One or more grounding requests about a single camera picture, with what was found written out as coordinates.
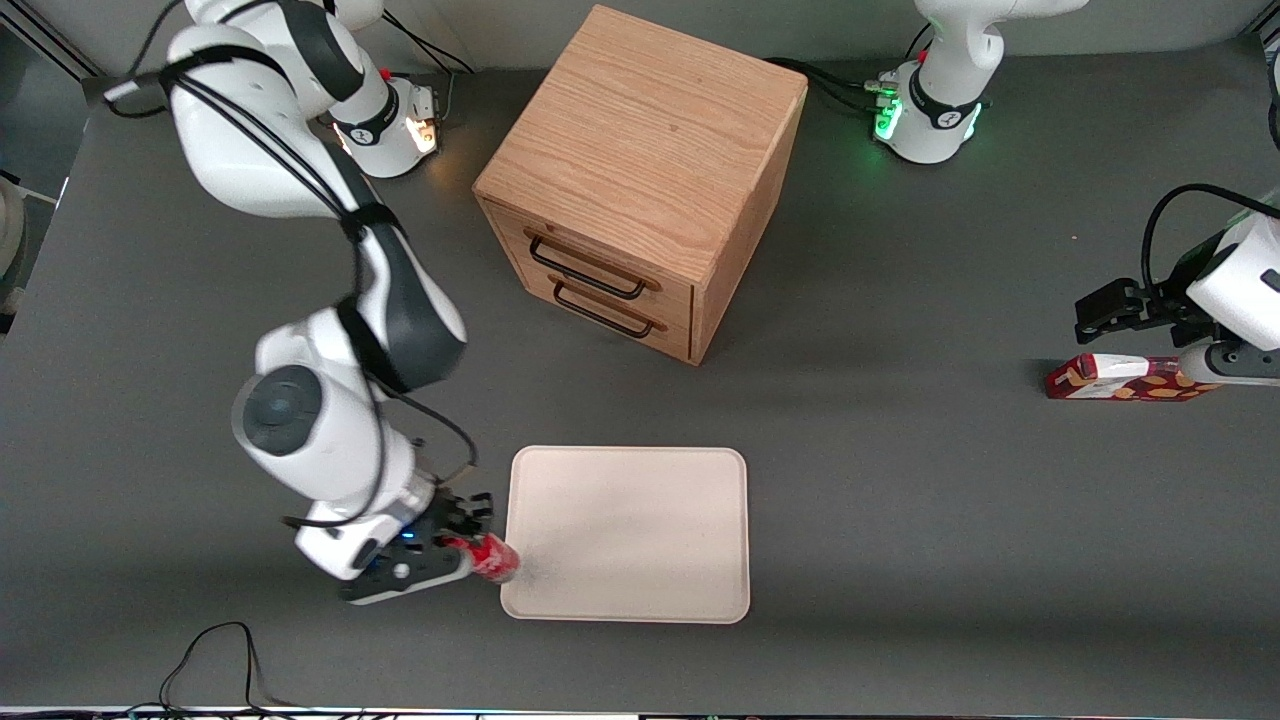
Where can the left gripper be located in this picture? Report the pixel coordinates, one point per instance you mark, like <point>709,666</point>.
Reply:
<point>1167,309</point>

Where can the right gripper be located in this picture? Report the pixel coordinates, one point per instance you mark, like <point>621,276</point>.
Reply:
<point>451,516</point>

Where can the red soda can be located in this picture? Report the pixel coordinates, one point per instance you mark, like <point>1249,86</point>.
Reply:
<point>490,558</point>

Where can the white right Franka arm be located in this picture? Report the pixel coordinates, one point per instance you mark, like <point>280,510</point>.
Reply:
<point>240,150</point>

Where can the beige rectangular tray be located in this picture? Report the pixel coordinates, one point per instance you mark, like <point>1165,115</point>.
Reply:
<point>630,535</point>

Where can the red snack box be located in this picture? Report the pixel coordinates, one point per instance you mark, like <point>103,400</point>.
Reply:
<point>1120,382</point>

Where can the wooden drawer front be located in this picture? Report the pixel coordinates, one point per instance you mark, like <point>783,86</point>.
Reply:
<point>670,295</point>
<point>660,335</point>

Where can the wooden two-drawer cabinet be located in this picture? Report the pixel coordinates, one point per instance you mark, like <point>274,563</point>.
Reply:
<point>640,130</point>

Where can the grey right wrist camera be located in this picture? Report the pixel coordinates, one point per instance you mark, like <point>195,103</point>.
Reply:
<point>400,582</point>

